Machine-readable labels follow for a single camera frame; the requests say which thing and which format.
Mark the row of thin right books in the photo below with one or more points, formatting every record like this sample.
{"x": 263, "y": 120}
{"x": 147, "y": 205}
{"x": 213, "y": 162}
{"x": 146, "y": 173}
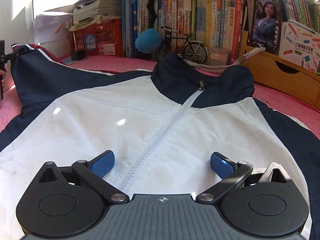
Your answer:
{"x": 305, "y": 12}

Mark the navy and white zip jacket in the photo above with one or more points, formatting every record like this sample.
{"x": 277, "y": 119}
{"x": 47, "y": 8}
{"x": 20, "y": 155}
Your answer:
{"x": 162, "y": 127}

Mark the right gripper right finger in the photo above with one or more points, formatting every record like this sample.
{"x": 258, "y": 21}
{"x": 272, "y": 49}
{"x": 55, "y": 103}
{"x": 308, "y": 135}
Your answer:
{"x": 232, "y": 176}

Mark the clear small jar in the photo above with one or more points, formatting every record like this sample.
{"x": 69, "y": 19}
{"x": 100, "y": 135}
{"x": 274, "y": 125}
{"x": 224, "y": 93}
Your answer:
{"x": 219, "y": 56}

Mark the white pocket printer box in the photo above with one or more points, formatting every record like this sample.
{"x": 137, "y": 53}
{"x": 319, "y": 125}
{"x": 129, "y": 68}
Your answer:
{"x": 300, "y": 45}

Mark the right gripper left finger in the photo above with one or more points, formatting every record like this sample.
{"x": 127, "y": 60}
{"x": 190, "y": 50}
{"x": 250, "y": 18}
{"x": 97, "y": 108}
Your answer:
{"x": 90, "y": 174}

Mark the small black box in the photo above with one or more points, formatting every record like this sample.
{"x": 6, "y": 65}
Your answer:
{"x": 77, "y": 55}

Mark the stack of paper booklets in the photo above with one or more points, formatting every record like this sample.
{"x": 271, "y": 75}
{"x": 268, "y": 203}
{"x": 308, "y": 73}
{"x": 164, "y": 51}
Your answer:
{"x": 89, "y": 12}

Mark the black miniature bicycle model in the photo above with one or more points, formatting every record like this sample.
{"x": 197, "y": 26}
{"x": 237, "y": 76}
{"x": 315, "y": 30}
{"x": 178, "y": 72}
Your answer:
{"x": 184, "y": 47}

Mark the red plastic crate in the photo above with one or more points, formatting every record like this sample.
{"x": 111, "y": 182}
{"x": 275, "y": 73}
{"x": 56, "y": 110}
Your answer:
{"x": 103, "y": 38}

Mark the row of upright books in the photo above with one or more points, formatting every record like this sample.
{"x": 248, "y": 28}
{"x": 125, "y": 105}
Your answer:
{"x": 200, "y": 31}

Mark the wooden drawer organizer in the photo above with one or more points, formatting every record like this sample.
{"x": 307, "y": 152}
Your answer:
{"x": 286, "y": 77}

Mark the white paper sheets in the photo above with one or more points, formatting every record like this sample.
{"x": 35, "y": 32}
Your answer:
{"x": 51, "y": 32}

